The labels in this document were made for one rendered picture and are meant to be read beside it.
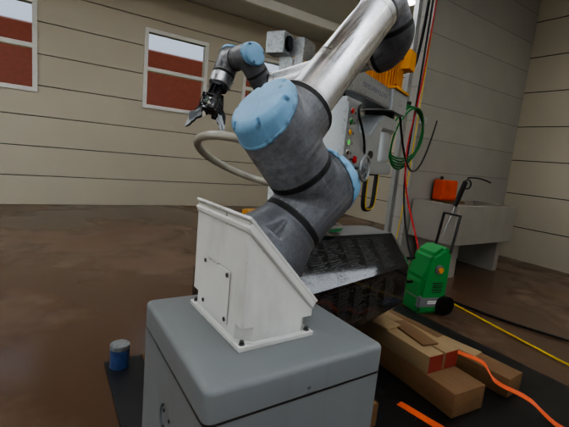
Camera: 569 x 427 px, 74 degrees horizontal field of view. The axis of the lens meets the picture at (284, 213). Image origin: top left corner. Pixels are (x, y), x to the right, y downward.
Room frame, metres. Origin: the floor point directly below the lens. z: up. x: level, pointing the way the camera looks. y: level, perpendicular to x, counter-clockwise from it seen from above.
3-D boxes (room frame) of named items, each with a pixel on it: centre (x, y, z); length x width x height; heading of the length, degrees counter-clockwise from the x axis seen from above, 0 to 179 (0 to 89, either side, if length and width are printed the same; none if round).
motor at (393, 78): (2.59, -0.58, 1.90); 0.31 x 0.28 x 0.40; 58
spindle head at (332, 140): (2.11, -0.26, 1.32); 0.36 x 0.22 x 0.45; 148
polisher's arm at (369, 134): (2.37, -0.44, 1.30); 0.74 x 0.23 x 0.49; 148
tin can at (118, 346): (1.89, 0.82, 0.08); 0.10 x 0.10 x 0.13
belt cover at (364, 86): (2.34, -0.40, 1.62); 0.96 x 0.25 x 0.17; 148
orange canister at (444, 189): (4.87, -2.06, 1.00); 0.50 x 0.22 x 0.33; 124
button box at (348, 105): (1.93, -0.27, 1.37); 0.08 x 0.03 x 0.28; 148
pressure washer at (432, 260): (3.22, -1.32, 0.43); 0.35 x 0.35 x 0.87; 18
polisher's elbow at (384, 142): (2.60, -0.57, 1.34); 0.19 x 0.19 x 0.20
